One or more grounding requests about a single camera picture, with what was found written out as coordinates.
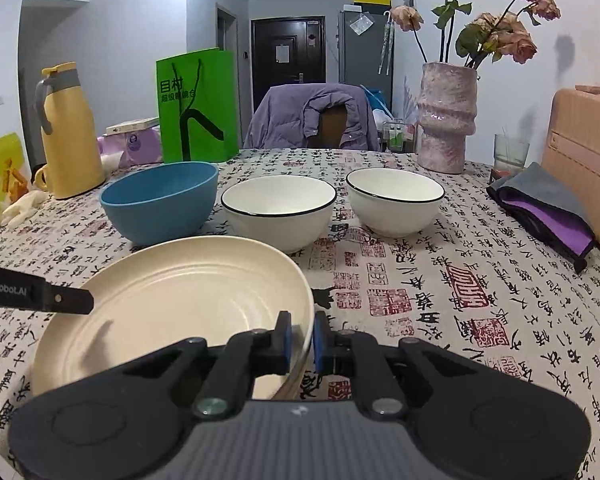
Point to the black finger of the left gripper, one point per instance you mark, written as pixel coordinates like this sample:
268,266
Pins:
28,292

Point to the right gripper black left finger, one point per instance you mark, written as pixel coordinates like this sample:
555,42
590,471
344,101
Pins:
145,418

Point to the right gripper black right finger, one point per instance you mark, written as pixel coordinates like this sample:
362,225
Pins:
466,419

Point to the large cream plate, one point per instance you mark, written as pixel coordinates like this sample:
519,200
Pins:
206,286

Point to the blue bowl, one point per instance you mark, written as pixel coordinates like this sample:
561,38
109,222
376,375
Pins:
161,203

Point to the white bowl black rim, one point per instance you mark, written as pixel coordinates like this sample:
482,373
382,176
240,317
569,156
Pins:
394,203
286,212

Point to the white gloves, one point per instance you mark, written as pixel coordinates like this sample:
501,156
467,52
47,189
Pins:
23,209

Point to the yellow thermos jug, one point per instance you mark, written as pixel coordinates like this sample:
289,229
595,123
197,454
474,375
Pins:
73,165

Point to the purple tissue pack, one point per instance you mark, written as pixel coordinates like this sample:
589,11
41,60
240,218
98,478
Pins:
128,149

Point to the white box on tissues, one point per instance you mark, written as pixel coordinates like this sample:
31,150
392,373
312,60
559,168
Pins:
132,126

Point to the grey purple cloth pouch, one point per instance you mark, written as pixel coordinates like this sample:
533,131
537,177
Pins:
547,210

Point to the green paper bag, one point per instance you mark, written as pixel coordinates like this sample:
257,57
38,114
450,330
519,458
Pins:
197,106

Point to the drinking glass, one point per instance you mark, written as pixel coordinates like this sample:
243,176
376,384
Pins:
510,154

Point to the pink suitcase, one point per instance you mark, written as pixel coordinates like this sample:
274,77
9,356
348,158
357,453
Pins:
572,148

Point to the pink textured vase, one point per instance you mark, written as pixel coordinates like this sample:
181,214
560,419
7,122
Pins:
447,109

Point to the purple jacket on chair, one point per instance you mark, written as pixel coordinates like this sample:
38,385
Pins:
289,116

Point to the brown wooden chair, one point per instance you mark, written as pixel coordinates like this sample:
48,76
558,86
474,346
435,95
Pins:
331,126

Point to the dark brown door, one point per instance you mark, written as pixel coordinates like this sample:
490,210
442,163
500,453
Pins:
286,51

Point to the dried pink flowers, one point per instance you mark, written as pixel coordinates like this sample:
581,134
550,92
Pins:
489,36

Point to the grey refrigerator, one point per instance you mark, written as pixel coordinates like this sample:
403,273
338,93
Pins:
362,60

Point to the yellow box on fridge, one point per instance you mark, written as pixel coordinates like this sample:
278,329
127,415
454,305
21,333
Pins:
374,5

